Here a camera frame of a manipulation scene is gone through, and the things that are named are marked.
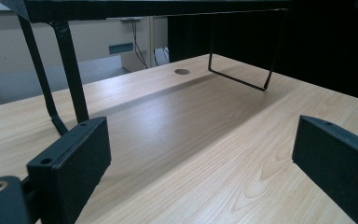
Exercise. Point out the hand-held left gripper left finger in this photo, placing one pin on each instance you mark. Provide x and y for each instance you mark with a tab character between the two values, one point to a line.
71	168

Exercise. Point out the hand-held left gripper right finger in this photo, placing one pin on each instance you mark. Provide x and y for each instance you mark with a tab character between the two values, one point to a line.
335	161

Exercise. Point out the black desktop shelf rack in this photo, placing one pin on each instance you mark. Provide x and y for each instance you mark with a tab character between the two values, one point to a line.
71	71

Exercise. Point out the black curtain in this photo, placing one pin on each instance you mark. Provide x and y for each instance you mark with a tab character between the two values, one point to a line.
323	43

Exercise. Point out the grey table grommet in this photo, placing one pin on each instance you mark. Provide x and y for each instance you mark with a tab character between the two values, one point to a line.
181	71

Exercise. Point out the white wall socket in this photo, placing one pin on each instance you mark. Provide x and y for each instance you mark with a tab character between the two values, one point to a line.
132	19

